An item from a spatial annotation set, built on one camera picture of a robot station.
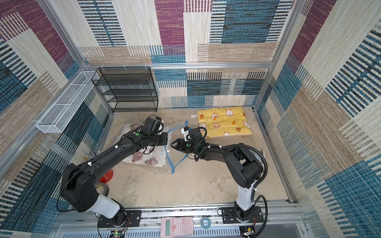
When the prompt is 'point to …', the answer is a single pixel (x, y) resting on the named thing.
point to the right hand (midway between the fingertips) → (174, 147)
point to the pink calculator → (172, 226)
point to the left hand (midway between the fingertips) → (168, 138)
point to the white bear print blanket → (157, 157)
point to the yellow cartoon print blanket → (224, 121)
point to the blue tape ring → (205, 227)
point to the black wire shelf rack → (127, 89)
